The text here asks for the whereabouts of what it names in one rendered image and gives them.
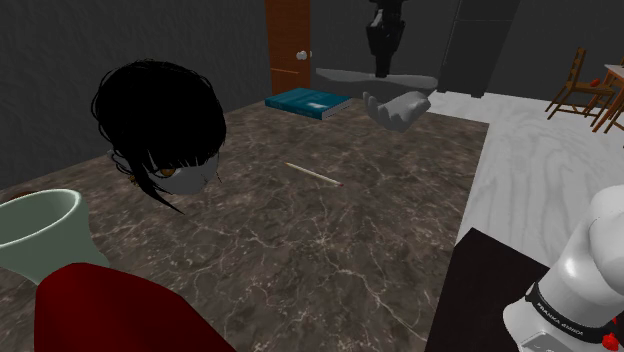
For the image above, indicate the dark tall cabinet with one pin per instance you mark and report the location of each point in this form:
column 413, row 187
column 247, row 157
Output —
column 475, row 44

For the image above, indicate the teal book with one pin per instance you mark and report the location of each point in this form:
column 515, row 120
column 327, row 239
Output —
column 302, row 101

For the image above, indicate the pencil with red tip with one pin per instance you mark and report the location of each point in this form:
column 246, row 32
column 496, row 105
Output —
column 314, row 174

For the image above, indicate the wooden chair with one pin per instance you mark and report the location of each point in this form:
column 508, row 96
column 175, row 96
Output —
column 577, row 88

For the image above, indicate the wooden table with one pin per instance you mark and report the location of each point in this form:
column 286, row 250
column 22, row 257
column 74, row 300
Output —
column 615, row 80

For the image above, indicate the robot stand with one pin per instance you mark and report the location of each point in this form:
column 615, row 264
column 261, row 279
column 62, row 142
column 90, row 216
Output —
column 480, row 297

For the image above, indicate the brown wooden door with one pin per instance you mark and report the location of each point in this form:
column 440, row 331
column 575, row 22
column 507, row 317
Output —
column 287, row 34

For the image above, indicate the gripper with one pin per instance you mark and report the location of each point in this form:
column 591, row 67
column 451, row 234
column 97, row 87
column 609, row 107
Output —
column 385, row 41

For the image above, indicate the grey hand figure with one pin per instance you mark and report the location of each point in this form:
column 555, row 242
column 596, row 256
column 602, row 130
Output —
column 397, row 109

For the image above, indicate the black-haired doll head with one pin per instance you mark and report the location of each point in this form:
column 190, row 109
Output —
column 156, row 117

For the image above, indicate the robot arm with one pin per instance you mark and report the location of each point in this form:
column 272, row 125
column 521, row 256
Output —
column 575, row 273

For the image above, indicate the dark red rounded object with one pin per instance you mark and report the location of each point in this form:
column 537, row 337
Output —
column 117, row 317

